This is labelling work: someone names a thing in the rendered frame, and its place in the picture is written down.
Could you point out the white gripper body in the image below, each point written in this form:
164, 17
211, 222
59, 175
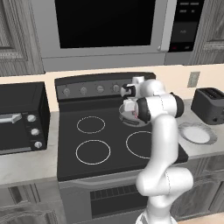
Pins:
128, 105

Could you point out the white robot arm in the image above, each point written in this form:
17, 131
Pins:
163, 137

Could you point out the grey stove knob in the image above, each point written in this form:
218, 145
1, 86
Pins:
116, 87
100, 88
66, 92
83, 90

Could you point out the black stove hob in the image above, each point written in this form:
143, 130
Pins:
116, 145

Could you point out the white plate with grey rim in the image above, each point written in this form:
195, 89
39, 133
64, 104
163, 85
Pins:
197, 133

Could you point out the grey microwave oven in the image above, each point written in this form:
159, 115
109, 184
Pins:
105, 29

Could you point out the black toaster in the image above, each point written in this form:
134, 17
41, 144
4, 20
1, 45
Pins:
208, 106

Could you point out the white toaster oven knob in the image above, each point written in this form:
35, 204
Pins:
38, 144
35, 131
31, 118

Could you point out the grey oven door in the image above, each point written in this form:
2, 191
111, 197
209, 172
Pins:
110, 201

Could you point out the black toaster oven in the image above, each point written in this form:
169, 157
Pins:
20, 119

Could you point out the grey wooden base cupboard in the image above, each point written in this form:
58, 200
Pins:
29, 204
201, 186

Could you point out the grey wall outlet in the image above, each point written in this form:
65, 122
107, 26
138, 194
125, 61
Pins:
193, 79

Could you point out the grey wooden wall cupboard door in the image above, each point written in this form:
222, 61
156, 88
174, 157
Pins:
17, 38
208, 29

